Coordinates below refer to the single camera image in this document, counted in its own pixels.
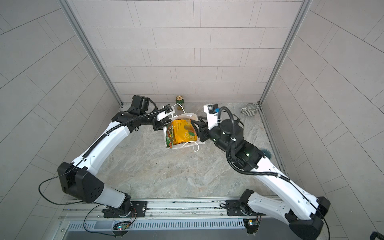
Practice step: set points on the green drink can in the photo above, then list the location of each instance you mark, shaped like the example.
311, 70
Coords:
179, 102

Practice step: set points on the white paper bag pig print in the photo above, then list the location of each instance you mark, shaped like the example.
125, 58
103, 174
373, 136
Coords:
183, 115

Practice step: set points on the green red snack bag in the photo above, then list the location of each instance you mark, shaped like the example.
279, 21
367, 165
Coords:
169, 135

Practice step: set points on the striped ceramic mug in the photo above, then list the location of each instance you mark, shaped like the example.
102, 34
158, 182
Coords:
250, 110

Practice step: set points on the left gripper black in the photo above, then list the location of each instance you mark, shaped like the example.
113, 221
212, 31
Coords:
161, 123

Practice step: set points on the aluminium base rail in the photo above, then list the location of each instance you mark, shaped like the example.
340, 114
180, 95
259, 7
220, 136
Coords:
203, 208

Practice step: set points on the large yellow snack bag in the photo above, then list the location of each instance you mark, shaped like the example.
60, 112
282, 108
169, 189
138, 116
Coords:
183, 131

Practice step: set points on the left circuit board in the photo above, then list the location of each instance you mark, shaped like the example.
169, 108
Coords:
122, 226

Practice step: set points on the circuit board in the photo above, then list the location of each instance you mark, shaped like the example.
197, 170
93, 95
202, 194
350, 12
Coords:
122, 226
252, 225

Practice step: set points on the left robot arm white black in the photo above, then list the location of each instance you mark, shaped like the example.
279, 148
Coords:
78, 178

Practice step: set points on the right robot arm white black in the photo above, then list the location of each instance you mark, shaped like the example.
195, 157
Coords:
246, 159

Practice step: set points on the teal ceramic cup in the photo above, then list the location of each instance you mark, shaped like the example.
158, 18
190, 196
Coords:
266, 153

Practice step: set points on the right circuit board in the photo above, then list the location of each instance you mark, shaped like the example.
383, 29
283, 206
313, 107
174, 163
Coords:
252, 225

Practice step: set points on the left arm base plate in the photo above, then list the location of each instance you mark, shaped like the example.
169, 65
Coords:
128, 209

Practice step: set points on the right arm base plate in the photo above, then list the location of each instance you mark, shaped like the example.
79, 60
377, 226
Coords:
233, 208

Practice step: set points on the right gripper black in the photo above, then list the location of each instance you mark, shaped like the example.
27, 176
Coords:
204, 129

